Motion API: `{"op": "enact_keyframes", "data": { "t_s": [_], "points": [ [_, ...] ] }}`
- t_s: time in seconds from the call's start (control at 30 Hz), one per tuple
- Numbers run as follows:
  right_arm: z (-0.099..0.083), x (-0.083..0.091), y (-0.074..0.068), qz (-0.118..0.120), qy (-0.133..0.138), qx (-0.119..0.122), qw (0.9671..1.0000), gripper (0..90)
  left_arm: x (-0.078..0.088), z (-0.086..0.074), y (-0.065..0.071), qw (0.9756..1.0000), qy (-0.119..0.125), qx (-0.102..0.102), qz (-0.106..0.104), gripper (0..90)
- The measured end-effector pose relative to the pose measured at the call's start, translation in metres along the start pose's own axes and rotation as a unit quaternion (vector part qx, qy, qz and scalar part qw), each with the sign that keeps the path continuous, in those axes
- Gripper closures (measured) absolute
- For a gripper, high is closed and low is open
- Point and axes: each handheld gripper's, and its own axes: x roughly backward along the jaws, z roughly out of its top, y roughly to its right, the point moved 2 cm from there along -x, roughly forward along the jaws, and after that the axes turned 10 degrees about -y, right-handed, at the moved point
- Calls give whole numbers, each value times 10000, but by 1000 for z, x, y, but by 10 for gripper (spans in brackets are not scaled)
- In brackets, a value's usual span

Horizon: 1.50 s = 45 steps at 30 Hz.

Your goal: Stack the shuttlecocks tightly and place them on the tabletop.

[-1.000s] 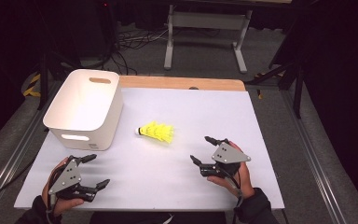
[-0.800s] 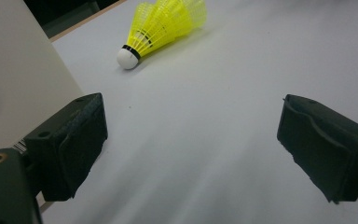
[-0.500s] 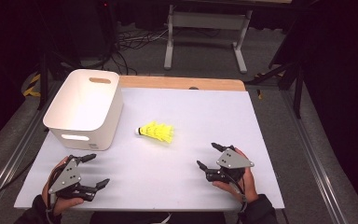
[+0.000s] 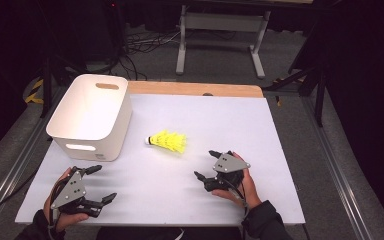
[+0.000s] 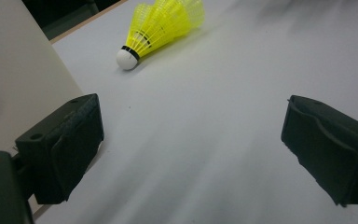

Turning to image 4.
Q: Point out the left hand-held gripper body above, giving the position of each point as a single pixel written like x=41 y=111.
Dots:
x=69 y=193

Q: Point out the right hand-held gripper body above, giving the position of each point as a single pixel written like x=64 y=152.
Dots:
x=230 y=164

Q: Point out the yellow shuttlecock with white cork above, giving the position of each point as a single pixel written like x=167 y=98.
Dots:
x=166 y=140

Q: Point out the white plastic storage bin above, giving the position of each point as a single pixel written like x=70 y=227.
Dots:
x=90 y=110

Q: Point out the person's left hand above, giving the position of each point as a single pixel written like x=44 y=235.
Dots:
x=66 y=220

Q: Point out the person's right hand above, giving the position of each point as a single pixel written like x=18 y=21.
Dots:
x=251 y=191

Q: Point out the white table cover sheet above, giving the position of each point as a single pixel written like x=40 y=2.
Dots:
x=196 y=126

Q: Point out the person's dark torso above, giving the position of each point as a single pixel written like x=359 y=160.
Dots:
x=140 y=234

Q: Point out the wooden table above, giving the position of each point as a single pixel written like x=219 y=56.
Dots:
x=193 y=89

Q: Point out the black tripod stand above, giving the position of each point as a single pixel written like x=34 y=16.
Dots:
x=319 y=100
x=46 y=86

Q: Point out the yellow black floor tape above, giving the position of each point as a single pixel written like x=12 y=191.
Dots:
x=33 y=93

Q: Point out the grey metal floor rail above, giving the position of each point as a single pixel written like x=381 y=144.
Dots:
x=340 y=166
x=13 y=166

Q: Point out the grey metal desk frame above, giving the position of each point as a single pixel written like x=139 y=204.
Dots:
x=223 y=21

